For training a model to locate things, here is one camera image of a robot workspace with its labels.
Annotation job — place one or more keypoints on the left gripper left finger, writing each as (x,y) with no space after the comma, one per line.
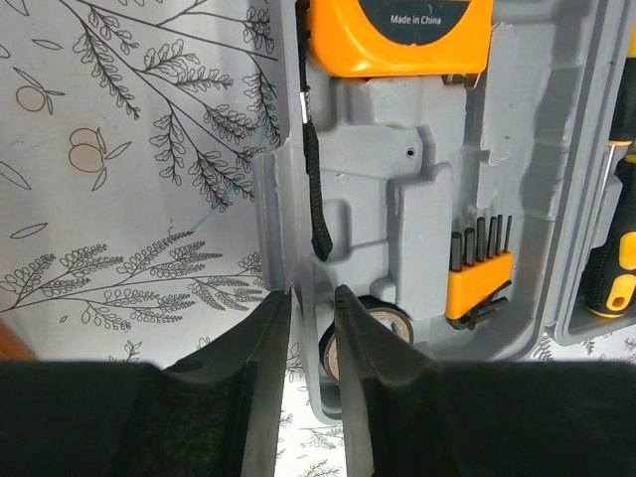
(215,412)

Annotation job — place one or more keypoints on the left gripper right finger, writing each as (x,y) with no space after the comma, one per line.
(405,414)

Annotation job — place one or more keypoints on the orange wooden divided tray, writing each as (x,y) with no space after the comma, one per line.
(12,348)

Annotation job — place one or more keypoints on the orange tape measure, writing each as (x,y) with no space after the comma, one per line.
(382,39)

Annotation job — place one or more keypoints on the small black tape roll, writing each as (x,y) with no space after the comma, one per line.
(388,314)

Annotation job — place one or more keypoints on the grey plastic tool case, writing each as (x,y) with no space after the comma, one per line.
(374,175)

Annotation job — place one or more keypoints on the screwdriver bit set holder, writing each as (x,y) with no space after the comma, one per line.
(480,268)

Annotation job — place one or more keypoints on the small yellow black screwdriver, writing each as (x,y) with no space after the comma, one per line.
(611,280)

